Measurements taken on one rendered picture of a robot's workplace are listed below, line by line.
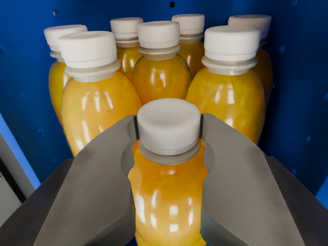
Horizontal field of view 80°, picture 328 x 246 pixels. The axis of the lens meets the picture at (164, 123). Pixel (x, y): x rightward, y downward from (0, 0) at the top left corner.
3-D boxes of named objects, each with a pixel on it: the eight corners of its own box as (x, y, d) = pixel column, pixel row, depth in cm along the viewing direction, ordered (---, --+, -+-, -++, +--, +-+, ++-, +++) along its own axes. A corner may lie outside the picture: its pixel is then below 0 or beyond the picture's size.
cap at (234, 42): (268, 57, 15) (274, 30, 14) (229, 68, 13) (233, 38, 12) (228, 48, 17) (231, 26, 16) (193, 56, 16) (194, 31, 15)
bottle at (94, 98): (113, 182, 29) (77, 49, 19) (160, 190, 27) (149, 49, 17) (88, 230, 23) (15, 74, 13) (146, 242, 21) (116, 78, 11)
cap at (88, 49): (84, 55, 17) (78, 33, 16) (126, 56, 16) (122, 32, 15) (53, 70, 14) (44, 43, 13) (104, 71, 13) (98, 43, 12)
